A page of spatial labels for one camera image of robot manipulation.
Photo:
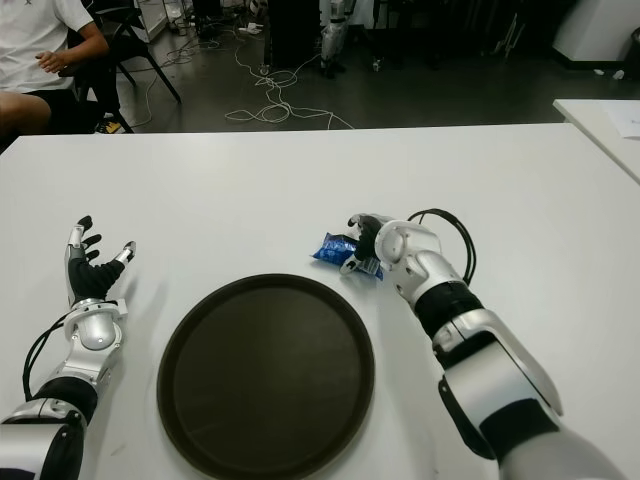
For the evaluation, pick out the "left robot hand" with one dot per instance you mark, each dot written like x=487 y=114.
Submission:
x=90 y=280

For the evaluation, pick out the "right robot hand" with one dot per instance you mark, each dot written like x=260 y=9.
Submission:
x=367 y=235

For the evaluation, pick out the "blue Oreo packet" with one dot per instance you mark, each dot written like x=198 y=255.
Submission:
x=332 y=248

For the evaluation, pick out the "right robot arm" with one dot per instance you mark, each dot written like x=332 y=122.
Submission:
x=490 y=375

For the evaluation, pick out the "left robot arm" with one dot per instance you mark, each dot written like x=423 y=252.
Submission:
x=92 y=335

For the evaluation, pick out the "small yellow object on floor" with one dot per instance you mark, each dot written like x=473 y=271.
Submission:
x=111 y=127

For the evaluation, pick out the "round dark brown tray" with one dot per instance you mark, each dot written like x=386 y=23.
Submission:
x=265 y=380

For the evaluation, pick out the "silver humanoid robot legs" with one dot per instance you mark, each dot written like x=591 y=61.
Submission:
x=334 y=35

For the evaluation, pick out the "black folding chair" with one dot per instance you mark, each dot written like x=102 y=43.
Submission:
x=130 y=40

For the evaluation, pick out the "silver metal stand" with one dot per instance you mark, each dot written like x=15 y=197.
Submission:
x=509 y=35

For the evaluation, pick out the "seated person in white shirt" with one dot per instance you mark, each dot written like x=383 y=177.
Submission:
x=30 y=40

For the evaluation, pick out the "white side table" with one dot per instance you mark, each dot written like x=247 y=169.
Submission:
x=600 y=130

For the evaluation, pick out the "white paper sheet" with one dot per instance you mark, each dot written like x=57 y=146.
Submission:
x=625 y=122

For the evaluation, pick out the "white cabinet with black base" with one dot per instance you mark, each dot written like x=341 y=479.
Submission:
x=595 y=35

